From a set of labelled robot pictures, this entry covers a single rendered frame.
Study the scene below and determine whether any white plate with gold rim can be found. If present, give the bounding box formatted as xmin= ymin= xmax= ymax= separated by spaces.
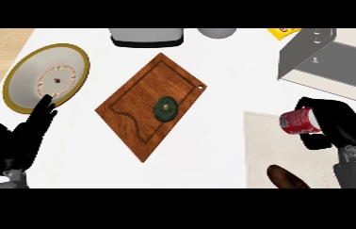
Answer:
xmin=2 ymin=42 xmax=92 ymax=115

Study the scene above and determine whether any brown wooden cutting board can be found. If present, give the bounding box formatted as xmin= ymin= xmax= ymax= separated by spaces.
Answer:
xmin=95 ymin=52 xmax=209 ymax=164

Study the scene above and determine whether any yellow box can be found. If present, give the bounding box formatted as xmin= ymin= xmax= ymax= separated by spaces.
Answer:
xmin=268 ymin=28 xmax=303 ymax=41

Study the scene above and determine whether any grey round object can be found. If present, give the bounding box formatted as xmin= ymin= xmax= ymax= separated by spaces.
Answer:
xmin=199 ymin=28 xmax=238 ymax=40

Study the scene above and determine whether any brown oval object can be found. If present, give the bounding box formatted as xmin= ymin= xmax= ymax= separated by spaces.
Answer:
xmin=266 ymin=164 xmax=312 ymax=189

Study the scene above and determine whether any dark green squash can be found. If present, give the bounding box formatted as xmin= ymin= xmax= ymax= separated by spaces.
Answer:
xmin=154 ymin=95 xmax=179 ymax=123

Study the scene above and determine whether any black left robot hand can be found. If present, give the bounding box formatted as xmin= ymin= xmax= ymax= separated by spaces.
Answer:
xmin=0 ymin=93 xmax=60 ymax=172

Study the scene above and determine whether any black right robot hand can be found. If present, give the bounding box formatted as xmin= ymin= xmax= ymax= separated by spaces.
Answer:
xmin=295 ymin=96 xmax=356 ymax=151

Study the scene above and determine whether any red can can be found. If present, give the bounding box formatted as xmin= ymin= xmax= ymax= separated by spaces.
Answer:
xmin=278 ymin=106 xmax=323 ymax=136

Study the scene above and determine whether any grey and black appliance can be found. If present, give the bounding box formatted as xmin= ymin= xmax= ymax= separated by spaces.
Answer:
xmin=108 ymin=28 xmax=185 ymax=49

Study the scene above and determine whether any beige placemat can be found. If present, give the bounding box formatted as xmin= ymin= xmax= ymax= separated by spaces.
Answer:
xmin=244 ymin=110 xmax=345 ymax=189

